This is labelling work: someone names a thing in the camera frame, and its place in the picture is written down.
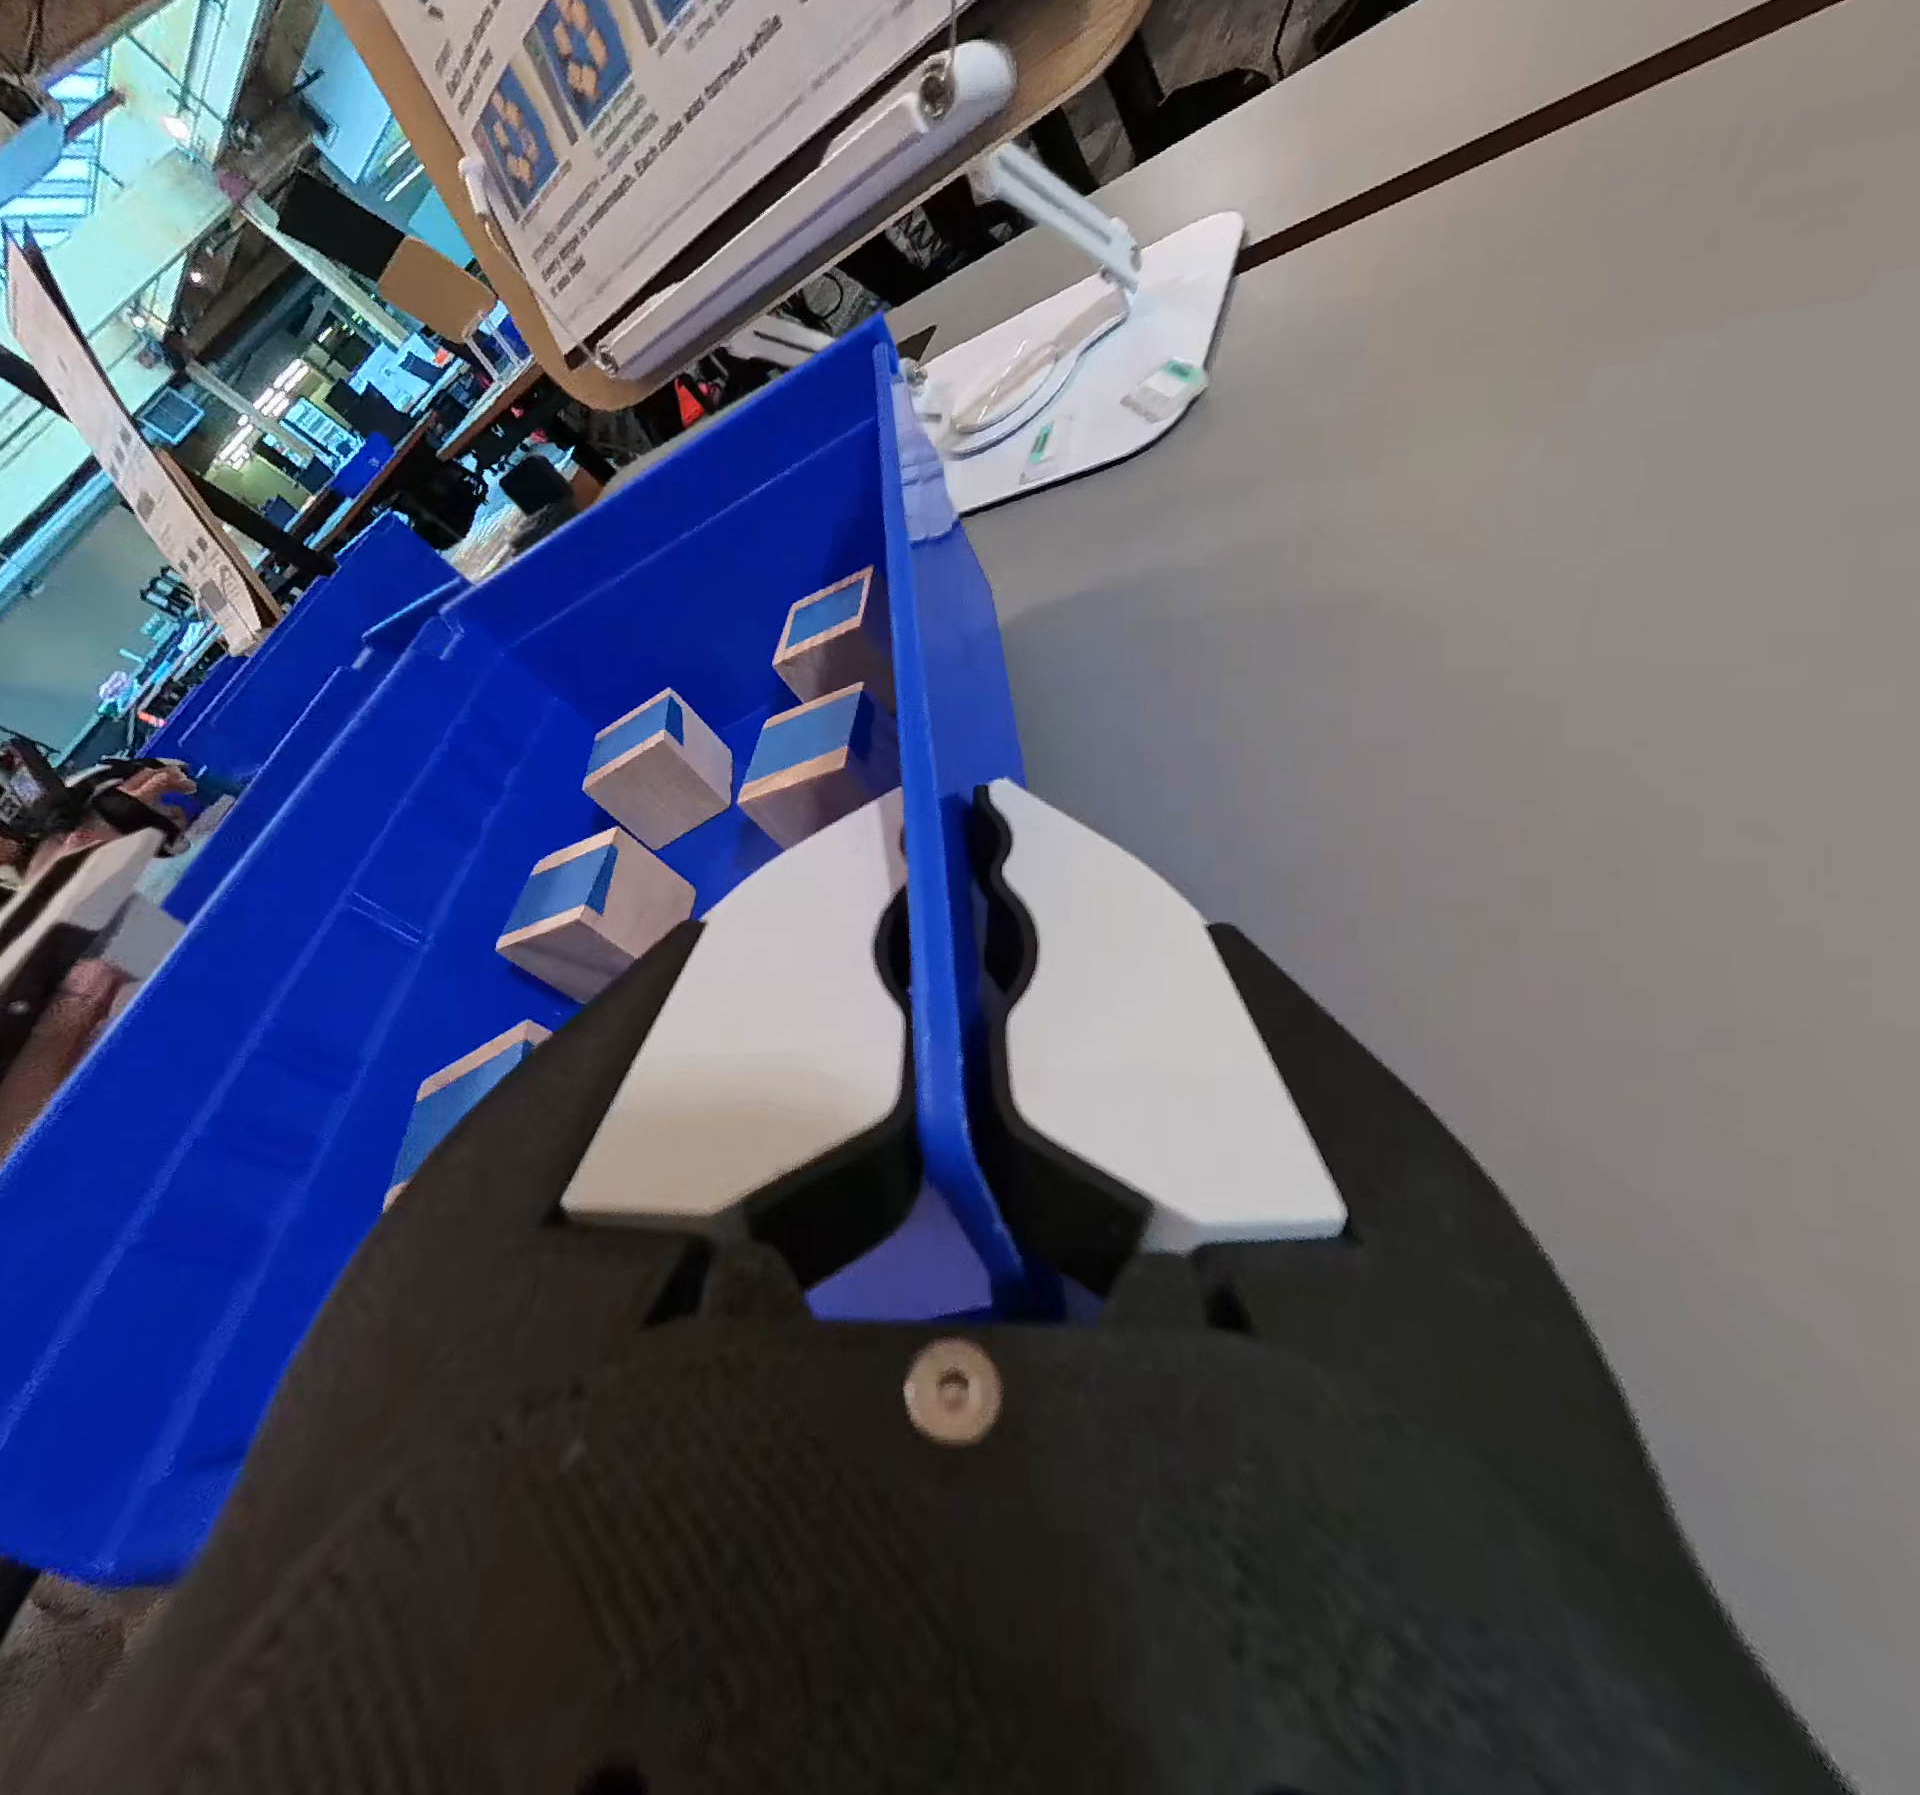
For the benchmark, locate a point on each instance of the grey desk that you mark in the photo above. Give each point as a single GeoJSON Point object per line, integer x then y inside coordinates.
{"type": "Point", "coordinates": [1500, 626]}

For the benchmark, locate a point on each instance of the wooden document stand white base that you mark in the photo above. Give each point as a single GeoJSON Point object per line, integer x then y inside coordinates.
{"type": "Point", "coordinates": [1109, 12]}

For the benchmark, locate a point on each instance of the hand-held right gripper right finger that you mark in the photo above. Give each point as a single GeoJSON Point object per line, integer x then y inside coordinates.
{"type": "Point", "coordinates": [1169, 1074]}

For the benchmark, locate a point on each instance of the brown rounded board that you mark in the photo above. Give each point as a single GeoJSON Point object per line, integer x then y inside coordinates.
{"type": "Point", "coordinates": [435, 288]}

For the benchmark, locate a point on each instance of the blue plastic bin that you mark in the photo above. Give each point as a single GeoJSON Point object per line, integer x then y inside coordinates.
{"type": "Point", "coordinates": [299, 716]}
{"type": "Point", "coordinates": [225, 1149]}
{"type": "Point", "coordinates": [382, 460]}

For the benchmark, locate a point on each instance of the printed instruction sheet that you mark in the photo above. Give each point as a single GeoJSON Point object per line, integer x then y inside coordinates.
{"type": "Point", "coordinates": [676, 101]}

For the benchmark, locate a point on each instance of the blue striped wooden cube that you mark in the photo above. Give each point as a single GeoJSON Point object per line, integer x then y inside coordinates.
{"type": "Point", "coordinates": [584, 925]}
{"type": "Point", "coordinates": [826, 656]}
{"type": "Point", "coordinates": [794, 791]}
{"type": "Point", "coordinates": [659, 783]}
{"type": "Point", "coordinates": [466, 1105]}

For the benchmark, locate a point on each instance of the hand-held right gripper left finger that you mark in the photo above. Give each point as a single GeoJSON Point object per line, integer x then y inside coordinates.
{"type": "Point", "coordinates": [750, 1060]}

